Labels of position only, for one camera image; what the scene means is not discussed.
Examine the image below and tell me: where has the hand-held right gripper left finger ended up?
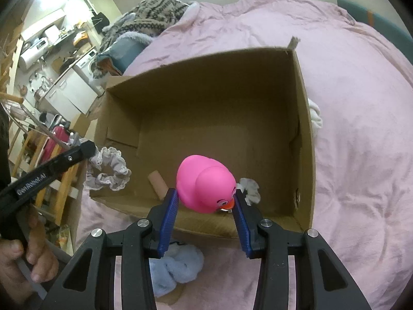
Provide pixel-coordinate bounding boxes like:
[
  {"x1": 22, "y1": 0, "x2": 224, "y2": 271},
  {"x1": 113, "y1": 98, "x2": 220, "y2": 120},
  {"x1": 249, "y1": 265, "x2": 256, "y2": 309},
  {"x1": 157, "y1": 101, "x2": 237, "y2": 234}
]
[{"x1": 39, "y1": 188, "x2": 179, "y2": 310}]

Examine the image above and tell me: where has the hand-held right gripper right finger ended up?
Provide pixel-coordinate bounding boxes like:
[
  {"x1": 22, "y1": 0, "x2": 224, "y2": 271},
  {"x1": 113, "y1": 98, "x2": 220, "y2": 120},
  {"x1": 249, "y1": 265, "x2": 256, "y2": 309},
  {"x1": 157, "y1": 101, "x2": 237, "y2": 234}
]
[{"x1": 232, "y1": 189, "x2": 372, "y2": 310}]

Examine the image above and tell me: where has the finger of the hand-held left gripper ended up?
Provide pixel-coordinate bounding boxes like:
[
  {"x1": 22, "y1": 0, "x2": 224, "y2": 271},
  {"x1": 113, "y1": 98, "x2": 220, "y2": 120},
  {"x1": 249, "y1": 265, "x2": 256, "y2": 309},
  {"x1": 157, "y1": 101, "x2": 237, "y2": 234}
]
[{"x1": 39, "y1": 140, "x2": 97, "y2": 181}]

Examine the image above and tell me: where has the white lace scrunchie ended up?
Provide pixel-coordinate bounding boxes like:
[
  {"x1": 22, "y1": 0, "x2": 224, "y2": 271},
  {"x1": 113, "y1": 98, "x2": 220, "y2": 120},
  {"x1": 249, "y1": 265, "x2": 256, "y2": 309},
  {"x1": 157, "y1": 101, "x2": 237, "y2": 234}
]
[{"x1": 83, "y1": 146, "x2": 132, "y2": 192}]

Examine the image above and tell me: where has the pink rubber duck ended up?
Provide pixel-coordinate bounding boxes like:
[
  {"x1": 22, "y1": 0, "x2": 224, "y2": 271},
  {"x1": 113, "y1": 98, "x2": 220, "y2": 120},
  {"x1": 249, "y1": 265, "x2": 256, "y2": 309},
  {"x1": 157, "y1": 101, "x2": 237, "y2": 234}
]
[{"x1": 176, "y1": 155, "x2": 237, "y2": 214}]

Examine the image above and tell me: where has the cardboard box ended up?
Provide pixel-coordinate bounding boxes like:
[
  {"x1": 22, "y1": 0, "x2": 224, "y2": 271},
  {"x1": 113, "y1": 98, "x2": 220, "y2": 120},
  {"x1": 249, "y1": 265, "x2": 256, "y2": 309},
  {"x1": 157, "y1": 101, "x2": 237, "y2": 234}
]
[{"x1": 86, "y1": 36, "x2": 316, "y2": 240}]

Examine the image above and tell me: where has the person's left hand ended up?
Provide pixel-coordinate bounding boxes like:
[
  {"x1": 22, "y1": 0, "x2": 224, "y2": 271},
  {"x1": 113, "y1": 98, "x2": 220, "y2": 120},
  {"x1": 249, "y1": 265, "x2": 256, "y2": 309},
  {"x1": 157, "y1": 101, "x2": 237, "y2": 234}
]
[{"x1": 0, "y1": 212, "x2": 60, "y2": 293}]

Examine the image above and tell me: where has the red bag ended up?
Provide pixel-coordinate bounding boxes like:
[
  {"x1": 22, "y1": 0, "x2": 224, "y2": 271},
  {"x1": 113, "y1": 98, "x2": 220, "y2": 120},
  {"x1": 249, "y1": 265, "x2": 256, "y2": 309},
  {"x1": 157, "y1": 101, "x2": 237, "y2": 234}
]
[{"x1": 40, "y1": 126, "x2": 75, "y2": 167}]

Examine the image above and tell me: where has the wooden chair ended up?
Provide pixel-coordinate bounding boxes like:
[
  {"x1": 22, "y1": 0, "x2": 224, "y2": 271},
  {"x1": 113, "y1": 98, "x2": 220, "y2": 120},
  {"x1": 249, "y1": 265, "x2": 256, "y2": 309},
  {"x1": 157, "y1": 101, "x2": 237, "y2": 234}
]
[{"x1": 0, "y1": 92, "x2": 85, "y2": 227}]

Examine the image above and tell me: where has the grey scrunchie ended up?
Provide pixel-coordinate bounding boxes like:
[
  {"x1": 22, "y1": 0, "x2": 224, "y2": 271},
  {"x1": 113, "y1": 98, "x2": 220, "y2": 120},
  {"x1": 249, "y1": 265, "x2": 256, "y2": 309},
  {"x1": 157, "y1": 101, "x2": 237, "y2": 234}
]
[{"x1": 236, "y1": 177, "x2": 261, "y2": 205}]

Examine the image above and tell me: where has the cardboard tube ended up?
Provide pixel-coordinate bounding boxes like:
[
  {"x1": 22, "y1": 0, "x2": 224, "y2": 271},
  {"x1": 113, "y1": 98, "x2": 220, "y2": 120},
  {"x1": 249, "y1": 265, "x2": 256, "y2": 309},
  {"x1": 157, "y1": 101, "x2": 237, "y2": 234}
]
[{"x1": 148, "y1": 170, "x2": 169, "y2": 200}]

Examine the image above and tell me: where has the light blue fluffy scrunchie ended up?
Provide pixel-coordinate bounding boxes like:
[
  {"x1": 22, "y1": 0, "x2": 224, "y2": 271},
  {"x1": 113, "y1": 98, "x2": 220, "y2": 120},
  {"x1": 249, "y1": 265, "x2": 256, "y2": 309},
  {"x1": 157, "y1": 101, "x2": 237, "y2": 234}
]
[{"x1": 149, "y1": 239, "x2": 205, "y2": 298}]

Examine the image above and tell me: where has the kitchen counter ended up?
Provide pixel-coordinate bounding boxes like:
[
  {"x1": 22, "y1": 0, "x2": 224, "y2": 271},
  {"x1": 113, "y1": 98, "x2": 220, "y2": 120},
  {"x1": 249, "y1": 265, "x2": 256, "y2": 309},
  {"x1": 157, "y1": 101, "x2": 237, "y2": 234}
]
[{"x1": 39, "y1": 68, "x2": 99, "y2": 115}]

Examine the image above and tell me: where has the washing machine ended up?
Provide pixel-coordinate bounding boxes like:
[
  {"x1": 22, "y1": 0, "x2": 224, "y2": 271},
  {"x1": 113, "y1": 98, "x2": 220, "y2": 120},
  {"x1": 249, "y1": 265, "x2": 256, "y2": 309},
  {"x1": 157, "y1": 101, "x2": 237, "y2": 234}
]
[{"x1": 74, "y1": 49, "x2": 106, "y2": 96}]

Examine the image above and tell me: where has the blue pillow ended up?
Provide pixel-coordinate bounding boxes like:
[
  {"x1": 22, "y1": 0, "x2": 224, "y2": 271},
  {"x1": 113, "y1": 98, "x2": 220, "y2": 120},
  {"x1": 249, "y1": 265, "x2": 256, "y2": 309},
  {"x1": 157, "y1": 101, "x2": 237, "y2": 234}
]
[{"x1": 96, "y1": 35, "x2": 153, "y2": 75}]

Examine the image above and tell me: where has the pink blanket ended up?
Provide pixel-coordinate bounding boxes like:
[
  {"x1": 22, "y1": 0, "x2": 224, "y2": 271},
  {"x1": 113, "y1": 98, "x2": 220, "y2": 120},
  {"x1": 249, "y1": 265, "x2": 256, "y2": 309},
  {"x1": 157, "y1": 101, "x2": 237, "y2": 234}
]
[{"x1": 75, "y1": 0, "x2": 413, "y2": 310}]

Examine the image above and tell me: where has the white cloth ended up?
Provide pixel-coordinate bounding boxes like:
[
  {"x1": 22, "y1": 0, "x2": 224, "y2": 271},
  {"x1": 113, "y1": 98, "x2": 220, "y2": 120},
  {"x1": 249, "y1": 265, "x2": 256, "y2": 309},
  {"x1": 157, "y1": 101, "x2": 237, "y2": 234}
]
[{"x1": 308, "y1": 98, "x2": 323, "y2": 136}]

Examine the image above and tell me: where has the patterned knit blanket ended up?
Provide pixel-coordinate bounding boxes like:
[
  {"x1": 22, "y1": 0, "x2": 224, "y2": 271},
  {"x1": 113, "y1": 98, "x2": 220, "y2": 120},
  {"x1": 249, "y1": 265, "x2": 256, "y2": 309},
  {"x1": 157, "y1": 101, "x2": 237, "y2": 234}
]
[{"x1": 97, "y1": 0, "x2": 191, "y2": 59}]

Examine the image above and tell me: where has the teal headboard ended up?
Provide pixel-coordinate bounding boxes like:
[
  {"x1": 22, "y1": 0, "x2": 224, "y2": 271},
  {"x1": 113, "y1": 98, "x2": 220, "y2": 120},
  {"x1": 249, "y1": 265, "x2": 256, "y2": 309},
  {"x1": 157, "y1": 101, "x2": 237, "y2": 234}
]
[{"x1": 337, "y1": 0, "x2": 410, "y2": 44}]

